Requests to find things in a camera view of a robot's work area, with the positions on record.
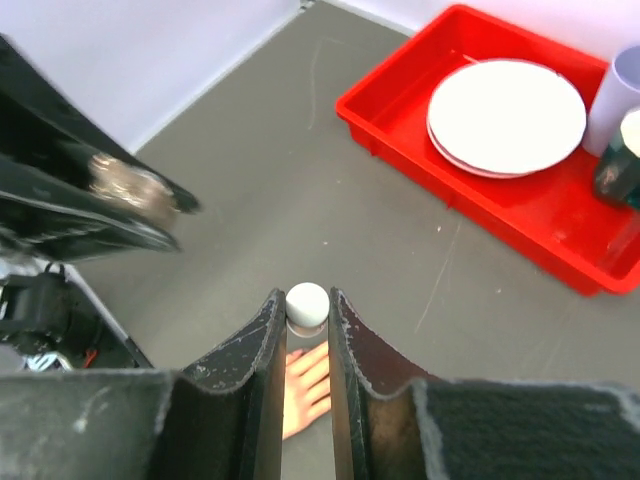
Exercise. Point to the white plate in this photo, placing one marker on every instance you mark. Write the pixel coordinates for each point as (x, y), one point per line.
(507, 116)
(464, 166)

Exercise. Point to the mannequin hand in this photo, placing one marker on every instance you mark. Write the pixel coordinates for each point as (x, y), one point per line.
(306, 390)

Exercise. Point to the upper white plate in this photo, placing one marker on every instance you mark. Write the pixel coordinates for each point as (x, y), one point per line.
(507, 116)

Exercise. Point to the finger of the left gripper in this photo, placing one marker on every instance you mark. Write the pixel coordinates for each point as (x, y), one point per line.
(27, 88)

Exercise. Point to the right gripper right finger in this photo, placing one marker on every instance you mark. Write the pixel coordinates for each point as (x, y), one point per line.
(393, 420)

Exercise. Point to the white nail polish cap brush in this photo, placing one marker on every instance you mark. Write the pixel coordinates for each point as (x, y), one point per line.
(307, 309)

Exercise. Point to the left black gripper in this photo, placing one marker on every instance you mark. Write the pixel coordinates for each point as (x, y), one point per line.
(47, 317)

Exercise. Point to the glitter nail polish bottle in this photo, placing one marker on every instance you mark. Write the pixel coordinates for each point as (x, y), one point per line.
(134, 189)

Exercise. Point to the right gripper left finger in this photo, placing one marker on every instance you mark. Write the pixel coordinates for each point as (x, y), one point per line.
(218, 418)

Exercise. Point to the lavender plastic cup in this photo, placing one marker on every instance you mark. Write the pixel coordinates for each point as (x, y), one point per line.
(618, 92)

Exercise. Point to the dark green mug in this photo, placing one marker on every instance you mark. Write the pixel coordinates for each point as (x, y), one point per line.
(616, 177)

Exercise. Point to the lower white plate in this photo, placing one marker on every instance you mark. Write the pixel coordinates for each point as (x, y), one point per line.
(464, 166)

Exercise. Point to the red plastic tray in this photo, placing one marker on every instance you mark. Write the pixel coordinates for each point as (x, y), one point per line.
(551, 217)

